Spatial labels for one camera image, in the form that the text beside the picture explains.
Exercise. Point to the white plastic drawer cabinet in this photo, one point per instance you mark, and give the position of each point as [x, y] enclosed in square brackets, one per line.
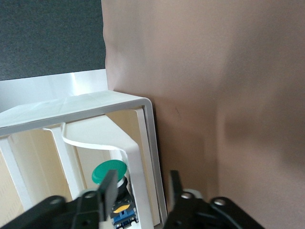
[71, 105]

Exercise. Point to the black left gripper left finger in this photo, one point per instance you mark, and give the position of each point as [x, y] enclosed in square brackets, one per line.
[109, 195]

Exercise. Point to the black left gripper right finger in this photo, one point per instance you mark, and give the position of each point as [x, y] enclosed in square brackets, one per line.
[190, 212]

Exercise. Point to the brown table cover sheet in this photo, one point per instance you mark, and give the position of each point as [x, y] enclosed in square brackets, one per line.
[214, 71]

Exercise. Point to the green mushroom push button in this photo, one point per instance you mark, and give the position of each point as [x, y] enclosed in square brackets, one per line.
[102, 171]

